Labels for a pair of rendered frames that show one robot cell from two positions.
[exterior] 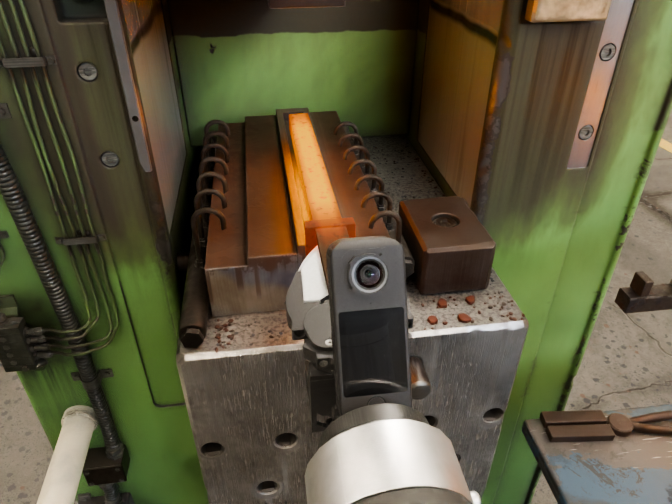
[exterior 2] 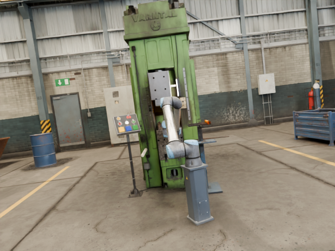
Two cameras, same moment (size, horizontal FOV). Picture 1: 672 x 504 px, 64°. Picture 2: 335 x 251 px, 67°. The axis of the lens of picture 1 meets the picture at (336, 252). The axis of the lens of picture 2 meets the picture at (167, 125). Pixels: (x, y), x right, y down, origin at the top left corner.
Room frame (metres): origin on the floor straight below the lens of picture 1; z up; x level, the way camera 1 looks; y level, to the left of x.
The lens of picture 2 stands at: (-3.19, -0.66, 1.28)
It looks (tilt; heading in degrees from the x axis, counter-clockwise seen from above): 5 degrees down; 10
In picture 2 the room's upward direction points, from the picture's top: 7 degrees counter-clockwise
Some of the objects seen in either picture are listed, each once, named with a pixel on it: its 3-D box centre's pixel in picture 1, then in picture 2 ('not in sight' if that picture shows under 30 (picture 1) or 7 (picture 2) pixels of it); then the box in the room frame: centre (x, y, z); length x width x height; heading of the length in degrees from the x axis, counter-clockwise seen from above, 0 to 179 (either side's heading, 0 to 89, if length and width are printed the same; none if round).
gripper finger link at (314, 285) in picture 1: (316, 294); not in sight; (0.36, 0.02, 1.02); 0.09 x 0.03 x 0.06; 11
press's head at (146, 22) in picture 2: not in sight; (155, 21); (0.85, 0.05, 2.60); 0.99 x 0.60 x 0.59; 98
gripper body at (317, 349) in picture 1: (360, 390); not in sight; (0.26, -0.02, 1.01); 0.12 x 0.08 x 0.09; 8
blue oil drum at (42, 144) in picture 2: not in sight; (43, 149); (3.13, 4.10, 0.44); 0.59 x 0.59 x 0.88
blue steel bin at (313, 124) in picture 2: not in sight; (324, 124); (3.11, -3.20, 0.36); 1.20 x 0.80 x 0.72; 19
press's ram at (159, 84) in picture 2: not in sight; (163, 85); (0.68, 0.03, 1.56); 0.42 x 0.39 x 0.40; 8
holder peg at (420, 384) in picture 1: (414, 378); not in sight; (0.40, -0.08, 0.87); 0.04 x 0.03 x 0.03; 8
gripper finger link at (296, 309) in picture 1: (317, 310); not in sight; (0.31, 0.01, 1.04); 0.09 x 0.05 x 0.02; 11
